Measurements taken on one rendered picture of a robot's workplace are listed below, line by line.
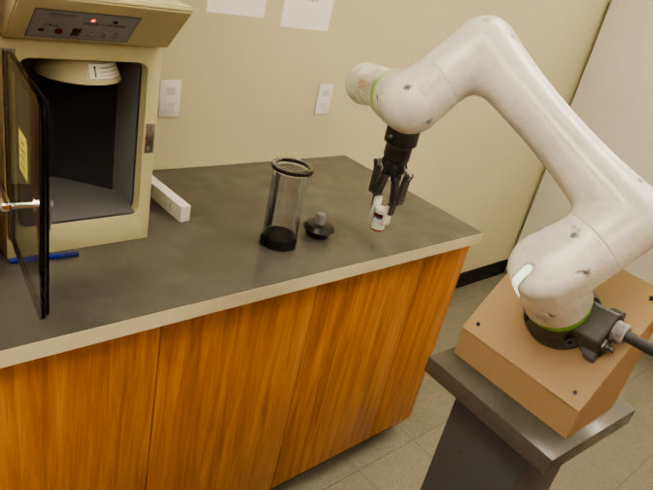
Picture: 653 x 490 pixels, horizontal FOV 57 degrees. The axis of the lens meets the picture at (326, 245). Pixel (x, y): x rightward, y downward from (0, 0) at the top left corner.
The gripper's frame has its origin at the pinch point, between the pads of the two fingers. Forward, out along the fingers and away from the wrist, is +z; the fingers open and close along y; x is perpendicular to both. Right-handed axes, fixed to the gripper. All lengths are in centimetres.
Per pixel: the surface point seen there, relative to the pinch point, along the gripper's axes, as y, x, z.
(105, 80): 25, 72, -29
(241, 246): 10.2, 40.8, 9.0
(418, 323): -8, -26, 43
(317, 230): 5.5, 18.9, 5.8
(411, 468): -21, -32, 103
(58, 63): 28, 81, -32
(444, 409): -8, -71, 102
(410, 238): -4.6, -11.6, 8.7
